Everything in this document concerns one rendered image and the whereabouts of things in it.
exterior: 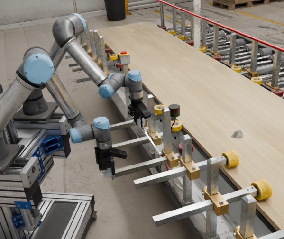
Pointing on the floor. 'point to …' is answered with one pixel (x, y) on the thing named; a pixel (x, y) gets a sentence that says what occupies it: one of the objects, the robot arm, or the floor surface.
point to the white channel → (196, 23)
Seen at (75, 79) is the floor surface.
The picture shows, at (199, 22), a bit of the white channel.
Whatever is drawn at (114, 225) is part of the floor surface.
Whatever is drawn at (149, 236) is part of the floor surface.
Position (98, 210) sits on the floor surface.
